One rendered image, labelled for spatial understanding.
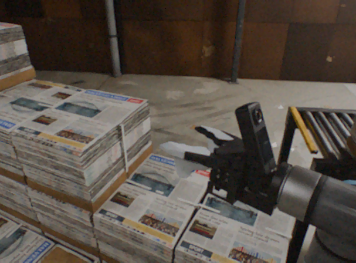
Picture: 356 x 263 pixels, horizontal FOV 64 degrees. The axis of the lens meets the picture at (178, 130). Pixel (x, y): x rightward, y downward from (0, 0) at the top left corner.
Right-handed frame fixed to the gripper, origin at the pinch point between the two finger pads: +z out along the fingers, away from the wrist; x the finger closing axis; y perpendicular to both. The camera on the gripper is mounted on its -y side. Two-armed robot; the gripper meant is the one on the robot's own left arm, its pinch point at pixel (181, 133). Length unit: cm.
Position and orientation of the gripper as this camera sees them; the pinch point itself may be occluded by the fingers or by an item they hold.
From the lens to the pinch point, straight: 53.9
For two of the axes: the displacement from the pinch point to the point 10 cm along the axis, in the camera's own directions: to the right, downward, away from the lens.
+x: 6.0, -2.9, 7.5
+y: -0.8, 9.1, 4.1
